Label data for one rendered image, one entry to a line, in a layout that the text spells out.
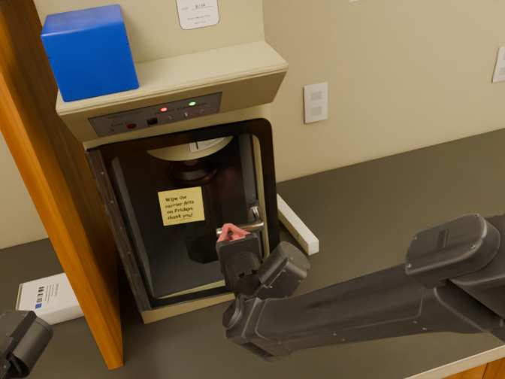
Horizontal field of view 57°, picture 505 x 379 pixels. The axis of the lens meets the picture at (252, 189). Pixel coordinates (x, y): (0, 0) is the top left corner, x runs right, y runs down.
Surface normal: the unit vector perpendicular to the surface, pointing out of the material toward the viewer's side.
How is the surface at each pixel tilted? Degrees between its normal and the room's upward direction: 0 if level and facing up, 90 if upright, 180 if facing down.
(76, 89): 90
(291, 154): 90
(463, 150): 1
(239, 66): 0
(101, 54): 90
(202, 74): 0
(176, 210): 90
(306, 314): 51
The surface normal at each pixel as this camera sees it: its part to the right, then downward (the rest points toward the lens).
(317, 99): 0.28, 0.54
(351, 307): -0.82, -0.51
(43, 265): -0.09, -0.81
